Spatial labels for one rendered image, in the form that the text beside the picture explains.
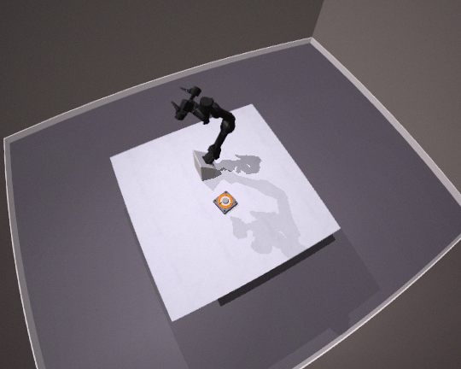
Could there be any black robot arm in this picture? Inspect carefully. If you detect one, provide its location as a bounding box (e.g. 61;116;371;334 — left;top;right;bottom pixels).
180;97;236;164

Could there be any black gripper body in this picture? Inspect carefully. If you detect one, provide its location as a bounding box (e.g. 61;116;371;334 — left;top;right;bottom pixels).
175;86;201;120

